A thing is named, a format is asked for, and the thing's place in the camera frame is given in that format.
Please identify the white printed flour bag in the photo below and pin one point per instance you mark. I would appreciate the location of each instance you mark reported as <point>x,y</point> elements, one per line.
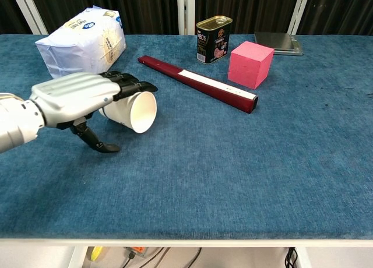
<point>84,43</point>

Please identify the white paper cup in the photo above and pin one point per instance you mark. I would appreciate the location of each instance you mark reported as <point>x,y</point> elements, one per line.
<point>142,113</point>

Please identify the silver digital kitchen scale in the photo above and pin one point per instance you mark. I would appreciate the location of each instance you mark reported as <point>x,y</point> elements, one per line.
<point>277,42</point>

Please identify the black pleated curtain panel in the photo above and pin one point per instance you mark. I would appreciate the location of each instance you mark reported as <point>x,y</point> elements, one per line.
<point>256,6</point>
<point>8,11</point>
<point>341,11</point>
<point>140,8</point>

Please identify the dark red long fan box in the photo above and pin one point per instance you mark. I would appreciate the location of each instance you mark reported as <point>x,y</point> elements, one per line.
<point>204,83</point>

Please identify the pink foam cube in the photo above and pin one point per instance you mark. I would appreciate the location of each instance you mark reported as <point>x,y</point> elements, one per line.
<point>247,67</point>

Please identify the black gold luncheon meat can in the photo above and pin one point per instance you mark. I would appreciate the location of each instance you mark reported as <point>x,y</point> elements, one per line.
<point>214,40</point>

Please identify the blue felt table cloth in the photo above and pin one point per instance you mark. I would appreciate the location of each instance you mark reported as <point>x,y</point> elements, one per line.
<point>204,177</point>

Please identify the yellow object under table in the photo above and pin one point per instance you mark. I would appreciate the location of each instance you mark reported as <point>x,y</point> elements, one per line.
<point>96,253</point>

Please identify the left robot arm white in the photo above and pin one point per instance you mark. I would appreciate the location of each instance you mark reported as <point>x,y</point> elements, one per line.
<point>17,122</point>

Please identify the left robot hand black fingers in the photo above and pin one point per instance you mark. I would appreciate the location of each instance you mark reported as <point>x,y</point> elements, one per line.
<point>75,93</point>

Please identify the white metal frame post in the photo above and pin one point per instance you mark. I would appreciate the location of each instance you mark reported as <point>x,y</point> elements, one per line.
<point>30,11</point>
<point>186,8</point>
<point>300,11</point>

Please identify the orange grey connector block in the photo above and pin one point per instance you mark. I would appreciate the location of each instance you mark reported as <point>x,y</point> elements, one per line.
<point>137,251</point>

